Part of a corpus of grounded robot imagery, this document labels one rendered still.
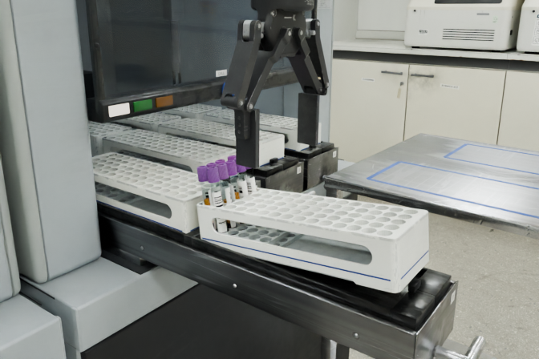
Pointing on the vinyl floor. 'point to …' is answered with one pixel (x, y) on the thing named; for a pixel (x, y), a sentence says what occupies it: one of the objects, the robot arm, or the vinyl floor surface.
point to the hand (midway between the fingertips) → (280, 144)
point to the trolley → (448, 187)
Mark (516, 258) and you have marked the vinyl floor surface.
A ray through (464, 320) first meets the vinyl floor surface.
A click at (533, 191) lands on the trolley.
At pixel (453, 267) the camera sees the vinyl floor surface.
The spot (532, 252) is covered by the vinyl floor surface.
